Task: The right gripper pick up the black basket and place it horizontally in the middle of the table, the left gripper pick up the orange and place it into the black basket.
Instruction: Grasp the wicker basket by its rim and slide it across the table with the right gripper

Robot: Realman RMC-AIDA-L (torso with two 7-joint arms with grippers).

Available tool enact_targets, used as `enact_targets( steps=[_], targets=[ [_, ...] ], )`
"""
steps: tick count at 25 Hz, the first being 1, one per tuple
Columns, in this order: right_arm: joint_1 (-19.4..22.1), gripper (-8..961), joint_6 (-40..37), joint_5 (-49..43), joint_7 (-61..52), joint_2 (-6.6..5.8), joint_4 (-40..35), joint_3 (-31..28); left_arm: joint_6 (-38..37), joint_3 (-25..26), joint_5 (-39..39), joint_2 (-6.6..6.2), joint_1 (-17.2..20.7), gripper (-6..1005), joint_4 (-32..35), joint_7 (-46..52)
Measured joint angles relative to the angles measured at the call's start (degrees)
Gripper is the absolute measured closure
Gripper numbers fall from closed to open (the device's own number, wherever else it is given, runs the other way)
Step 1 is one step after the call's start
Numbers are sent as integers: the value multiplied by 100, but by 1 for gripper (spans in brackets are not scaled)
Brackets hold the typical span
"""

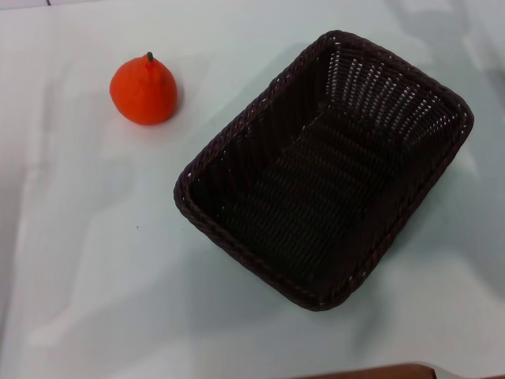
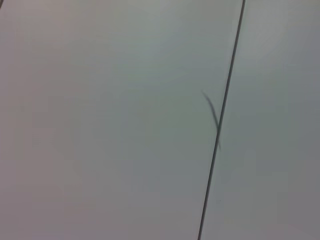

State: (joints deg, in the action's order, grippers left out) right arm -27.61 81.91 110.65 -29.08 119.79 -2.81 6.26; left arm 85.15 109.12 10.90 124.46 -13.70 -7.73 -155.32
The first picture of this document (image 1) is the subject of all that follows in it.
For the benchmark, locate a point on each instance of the dark brown woven basket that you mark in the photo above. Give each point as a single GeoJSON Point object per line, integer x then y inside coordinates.
{"type": "Point", "coordinates": [315, 197]}

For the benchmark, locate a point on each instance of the orange toy fruit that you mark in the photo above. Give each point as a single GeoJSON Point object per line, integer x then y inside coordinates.
{"type": "Point", "coordinates": [143, 94]}

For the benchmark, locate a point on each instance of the white tablecloth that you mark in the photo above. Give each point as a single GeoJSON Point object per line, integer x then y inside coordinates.
{"type": "Point", "coordinates": [98, 256]}

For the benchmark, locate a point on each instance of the brown curved panel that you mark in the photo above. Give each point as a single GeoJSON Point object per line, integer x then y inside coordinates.
{"type": "Point", "coordinates": [367, 372]}

